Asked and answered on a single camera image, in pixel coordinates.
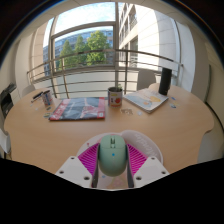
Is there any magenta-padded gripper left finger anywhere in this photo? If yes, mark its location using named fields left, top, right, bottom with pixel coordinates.
left=54, top=142, right=101, bottom=189

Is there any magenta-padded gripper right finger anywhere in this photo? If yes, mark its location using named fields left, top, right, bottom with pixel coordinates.
left=125, top=143, right=171, bottom=189

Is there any mint green computer mouse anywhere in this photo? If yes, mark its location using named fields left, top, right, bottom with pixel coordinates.
left=97, top=134, right=128, bottom=177

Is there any red and grey magazine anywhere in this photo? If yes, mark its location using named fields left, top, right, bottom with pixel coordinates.
left=48, top=96, right=107, bottom=122

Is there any light illustrated booklet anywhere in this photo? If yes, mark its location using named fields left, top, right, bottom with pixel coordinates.
left=123, top=87, right=170, bottom=114

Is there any white chair with wooden legs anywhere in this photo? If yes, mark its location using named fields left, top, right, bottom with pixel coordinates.
left=0, top=128, right=13, bottom=159

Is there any white red-print tin can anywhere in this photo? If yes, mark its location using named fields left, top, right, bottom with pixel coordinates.
left=41, top=89, right=54, bottom=108

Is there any small printed tin can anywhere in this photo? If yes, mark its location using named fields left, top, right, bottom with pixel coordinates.
left=107, top=86, right=124, bottom=108

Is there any black upright speaker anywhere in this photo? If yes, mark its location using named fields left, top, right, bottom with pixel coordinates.
left=158, top=67, right=173, bottom=96

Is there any black and grey printer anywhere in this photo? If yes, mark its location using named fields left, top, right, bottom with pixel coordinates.
left=0, top=82, right=18, bottom=119

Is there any grey metal balcony railing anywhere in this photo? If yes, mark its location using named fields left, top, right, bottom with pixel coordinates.
left=26, top=49, right=184, bottom=98

